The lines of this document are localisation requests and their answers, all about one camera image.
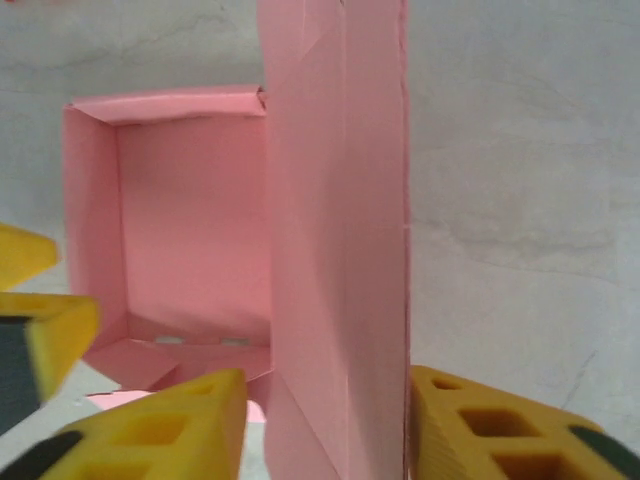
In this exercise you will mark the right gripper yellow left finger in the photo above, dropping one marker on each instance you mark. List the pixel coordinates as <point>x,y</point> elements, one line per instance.
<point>200,445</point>

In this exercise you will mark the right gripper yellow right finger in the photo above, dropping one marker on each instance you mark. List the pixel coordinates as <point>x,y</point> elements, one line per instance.
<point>440,440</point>

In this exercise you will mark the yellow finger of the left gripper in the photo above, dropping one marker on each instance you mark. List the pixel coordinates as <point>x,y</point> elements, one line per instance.
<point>25,255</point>
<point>60,335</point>

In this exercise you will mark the pink paper box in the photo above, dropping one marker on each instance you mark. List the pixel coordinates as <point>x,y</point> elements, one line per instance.
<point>325,250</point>

